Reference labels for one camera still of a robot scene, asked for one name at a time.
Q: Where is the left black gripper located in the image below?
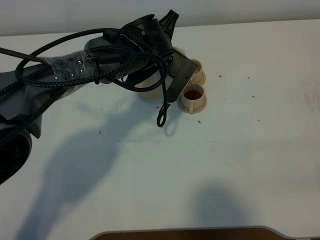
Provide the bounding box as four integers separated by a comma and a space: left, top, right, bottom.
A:
121, 9, 179, 63

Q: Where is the beige ceramic teapot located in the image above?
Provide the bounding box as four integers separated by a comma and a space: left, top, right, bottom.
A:
172, 46, 192, 66

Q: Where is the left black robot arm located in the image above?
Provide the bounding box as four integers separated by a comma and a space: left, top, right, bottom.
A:
0, 10, 179, 183

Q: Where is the beige teapot saucer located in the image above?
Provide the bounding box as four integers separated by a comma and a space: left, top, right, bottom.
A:
135, 75, 163, 100

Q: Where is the far beige teacup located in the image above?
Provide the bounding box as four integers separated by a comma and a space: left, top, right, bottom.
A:
191, 59, 203, 85

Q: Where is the beige teacup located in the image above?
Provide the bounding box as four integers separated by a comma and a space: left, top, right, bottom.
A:
191, 59, 203, 85
178, 84, 207, 115

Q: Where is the far beige cup saucer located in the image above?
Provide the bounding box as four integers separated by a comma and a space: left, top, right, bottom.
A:
190, 71, 206, 86

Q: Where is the beige cup saucer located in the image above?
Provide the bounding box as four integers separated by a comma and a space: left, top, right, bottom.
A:
190, 71, 206, 86
177, 95, 207, 115

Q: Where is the near beige teacup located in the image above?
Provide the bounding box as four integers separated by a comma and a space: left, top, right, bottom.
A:
178, 84, 207, 115

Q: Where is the near beige cup saucer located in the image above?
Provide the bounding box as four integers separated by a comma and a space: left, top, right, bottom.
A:
177, 95, 207, 115

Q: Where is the braided black cable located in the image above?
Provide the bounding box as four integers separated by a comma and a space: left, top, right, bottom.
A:
0, 27, 173, 128

